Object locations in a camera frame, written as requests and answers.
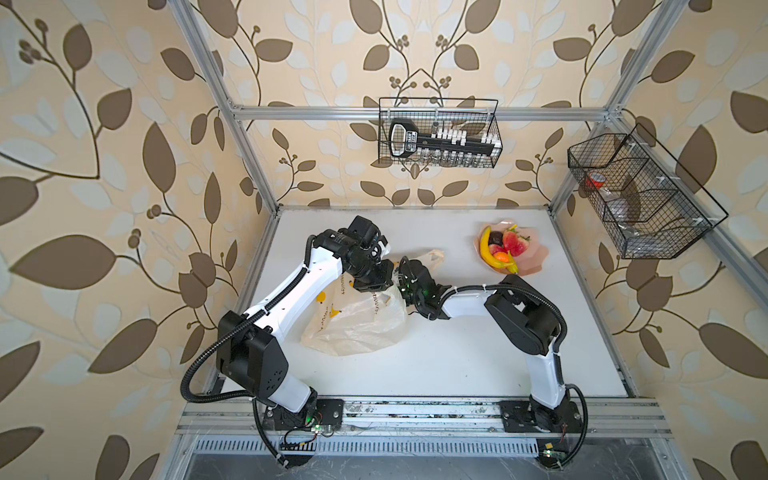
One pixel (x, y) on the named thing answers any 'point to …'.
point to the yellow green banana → (487, 252)
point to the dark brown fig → (495, 238)
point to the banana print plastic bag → (356, 323)
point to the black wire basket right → (649, 205)
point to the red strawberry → (494, 249)
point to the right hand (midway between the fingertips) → (359, 304)
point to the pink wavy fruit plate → (529, 261)
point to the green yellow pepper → (512, 228)
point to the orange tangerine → (502, 256)
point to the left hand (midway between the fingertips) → (398, 285)
